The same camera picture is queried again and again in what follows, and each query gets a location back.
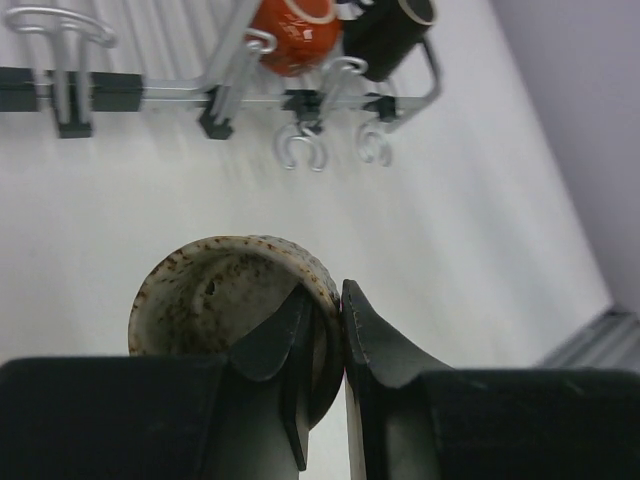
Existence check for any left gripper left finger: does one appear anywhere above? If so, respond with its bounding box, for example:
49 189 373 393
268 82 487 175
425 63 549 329
1 287 313 479

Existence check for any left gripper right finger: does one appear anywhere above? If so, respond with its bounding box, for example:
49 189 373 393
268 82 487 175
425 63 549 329
341 280 639 479

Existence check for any beige speckled cup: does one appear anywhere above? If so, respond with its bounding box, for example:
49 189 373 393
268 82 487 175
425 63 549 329
127 235 344 426

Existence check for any silver wire dish rack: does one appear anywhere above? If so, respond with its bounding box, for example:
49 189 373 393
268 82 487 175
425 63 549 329
1 1 442 172

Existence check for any aluminium rail frame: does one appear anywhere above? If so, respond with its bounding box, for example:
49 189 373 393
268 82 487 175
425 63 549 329
538 306 639 373

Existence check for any brown mug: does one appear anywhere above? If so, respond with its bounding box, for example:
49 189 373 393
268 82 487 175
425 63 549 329
343 0 436 82

